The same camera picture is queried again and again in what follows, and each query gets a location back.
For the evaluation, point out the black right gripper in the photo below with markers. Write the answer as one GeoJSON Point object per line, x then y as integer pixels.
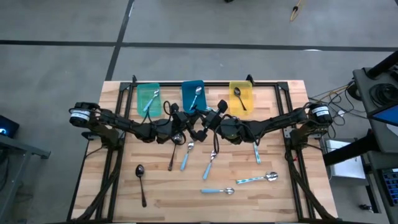
{"type": "Point", "coordinates": [231, 130]}

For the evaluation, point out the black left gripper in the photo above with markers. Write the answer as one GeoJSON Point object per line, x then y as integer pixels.
{"type": "Point", "coordinates": [163, 130]}

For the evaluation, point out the black metal spoon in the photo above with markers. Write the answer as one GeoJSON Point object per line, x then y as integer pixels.
{"type": "Point", "coordinates": [237, 91]}
{"type": "Point", "coordinates": [140, 170]}
{"type": "Point", "coordinates": [177, 139]}

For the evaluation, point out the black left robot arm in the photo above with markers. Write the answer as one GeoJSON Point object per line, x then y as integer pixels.
{"type": "Point", "coordinates": [124, 124]}

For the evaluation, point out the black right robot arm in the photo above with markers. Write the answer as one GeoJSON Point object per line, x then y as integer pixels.
{"type": "Point", "coordinates": [280, 119]}

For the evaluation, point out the blue plastic bin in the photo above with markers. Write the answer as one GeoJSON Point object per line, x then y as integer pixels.
{"type": "Point", "coordinates": [186, 93]}

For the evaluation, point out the yellow translucent plastic bin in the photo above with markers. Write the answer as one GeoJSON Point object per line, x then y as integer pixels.
{"type": "Point", "coordinates": [247, 90]}

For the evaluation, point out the teal translucent plastic bin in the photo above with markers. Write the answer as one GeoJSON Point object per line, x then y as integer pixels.
{"type": "Point", "coordinates": [143, 93]}

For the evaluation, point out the white box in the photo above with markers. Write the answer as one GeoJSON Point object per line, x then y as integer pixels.
{"type": "Point", "coordinates": [345, 165]}

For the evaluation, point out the grey workbench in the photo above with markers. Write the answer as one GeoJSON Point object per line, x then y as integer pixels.
{"type": "Point", "coordinates": [362, 93]}

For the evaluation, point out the grey side table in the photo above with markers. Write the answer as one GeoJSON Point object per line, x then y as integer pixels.
{"type": "Point", "coordinates": [25, 147]}

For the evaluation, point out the black box with blue light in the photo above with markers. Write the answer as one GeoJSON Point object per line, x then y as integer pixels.
{"type": "Point", "coordinates": [9, 124]}

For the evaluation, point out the blue screen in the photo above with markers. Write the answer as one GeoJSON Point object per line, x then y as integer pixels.
{"type": "Point", "coordinates": [388, 116]}

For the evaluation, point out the black keyboard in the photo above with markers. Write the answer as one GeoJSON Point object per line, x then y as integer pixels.
{"type": "Point", "coordinates": [391, 186]}

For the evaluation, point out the black aluminium table frame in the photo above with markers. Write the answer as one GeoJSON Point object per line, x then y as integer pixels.
{"type": "Point", "coordinates": [217, 84]}

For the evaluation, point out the grey metal bracket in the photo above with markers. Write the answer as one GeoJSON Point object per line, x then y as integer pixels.
{"type": "Point", "coordinates": [287, 133]}

